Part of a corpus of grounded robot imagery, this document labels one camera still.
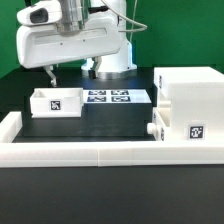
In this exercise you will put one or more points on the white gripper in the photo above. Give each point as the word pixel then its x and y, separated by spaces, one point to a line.
pixel 60 31

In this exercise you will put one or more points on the white drawer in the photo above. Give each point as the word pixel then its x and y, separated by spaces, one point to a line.
pixel 157 126
pixel 56 102

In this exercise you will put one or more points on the white front drawer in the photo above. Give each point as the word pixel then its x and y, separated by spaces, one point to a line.
pixel 157 126

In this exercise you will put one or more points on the white drawer cabinet box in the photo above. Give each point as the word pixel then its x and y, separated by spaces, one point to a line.
pixel 190 101

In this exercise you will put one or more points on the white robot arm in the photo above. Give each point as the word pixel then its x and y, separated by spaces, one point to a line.
pixel 121 61

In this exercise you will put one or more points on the white fiducial marker sheet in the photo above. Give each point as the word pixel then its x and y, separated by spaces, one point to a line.
pixel 116 96

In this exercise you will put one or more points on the white U-shaped boundary frame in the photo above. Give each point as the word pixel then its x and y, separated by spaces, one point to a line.
pixel 100 154

